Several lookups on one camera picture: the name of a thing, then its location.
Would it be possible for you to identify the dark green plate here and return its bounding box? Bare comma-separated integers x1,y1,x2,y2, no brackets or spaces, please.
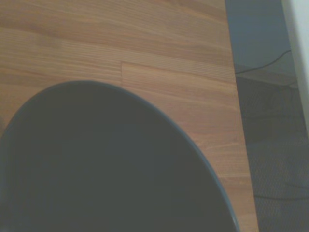
0,80,241,232

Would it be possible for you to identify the black floor cable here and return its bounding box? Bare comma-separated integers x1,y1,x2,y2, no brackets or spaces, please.
235,49,293,75

